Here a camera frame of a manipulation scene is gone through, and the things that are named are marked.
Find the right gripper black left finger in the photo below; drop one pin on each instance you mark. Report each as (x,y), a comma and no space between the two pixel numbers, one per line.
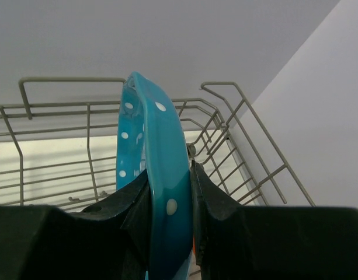
(107,240)

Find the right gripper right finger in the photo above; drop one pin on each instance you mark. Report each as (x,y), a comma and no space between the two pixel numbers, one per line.
(233,241)

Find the blue polka dot plate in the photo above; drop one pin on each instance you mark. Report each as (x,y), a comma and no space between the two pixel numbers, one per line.
(150,139)

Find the grey wire dish rack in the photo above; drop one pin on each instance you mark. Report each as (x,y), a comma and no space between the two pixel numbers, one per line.
(64,153)

